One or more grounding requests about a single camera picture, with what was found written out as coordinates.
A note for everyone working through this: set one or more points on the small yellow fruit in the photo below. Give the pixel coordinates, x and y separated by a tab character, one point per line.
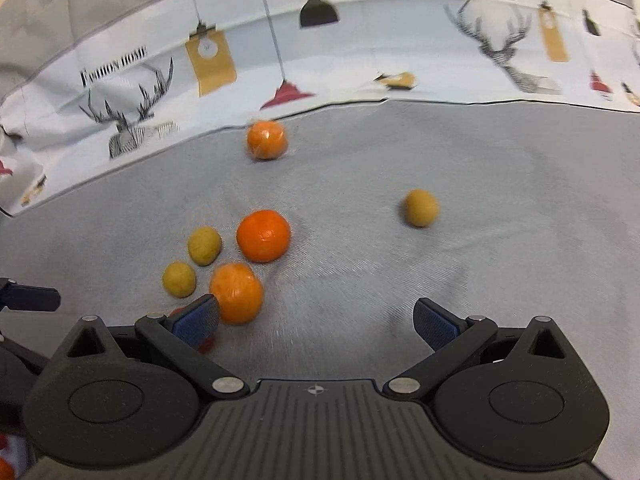
179	279
204	245
421	208

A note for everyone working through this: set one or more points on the grey bed sheet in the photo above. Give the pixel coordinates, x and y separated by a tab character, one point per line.
380	270

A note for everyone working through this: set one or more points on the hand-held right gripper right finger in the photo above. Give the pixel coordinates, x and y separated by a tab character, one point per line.
436	322

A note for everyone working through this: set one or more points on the deer and lamp printed cloth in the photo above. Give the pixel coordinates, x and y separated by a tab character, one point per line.
380	45

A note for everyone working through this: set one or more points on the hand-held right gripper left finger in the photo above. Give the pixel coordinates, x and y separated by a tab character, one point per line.
196	317

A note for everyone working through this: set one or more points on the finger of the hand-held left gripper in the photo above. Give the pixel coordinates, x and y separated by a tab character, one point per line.
32	298

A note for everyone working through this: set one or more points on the plastic-wrapped orange tangerine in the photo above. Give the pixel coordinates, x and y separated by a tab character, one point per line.
267	140

